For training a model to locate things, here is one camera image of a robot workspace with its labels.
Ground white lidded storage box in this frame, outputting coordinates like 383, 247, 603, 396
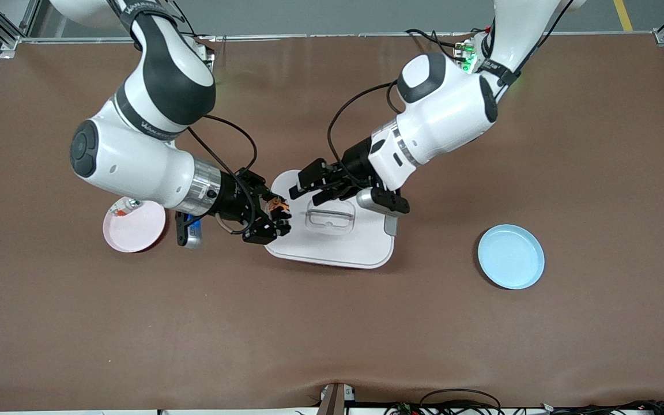
263, 169, 397, 270

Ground pink round plate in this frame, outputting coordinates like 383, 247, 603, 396
103, 196, 167, 253

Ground light blue round plate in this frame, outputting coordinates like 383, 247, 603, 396
477, 224, 545, 290

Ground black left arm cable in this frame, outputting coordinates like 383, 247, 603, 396
327, 81, 402, 168

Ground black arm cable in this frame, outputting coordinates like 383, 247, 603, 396
185, 114, 259, 236
327, 81, 402, 168

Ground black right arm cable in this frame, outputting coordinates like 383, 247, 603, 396
185, 114, 259, 236

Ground black base cable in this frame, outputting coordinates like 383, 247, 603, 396
404, 28, 471, 58

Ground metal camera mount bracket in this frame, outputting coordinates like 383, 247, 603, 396
316, 382, 357, 415

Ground black cable loop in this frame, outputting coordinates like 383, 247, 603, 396
420, 388, 503, 414

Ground black cable bundle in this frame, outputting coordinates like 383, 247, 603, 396
539, 399, 664, 415

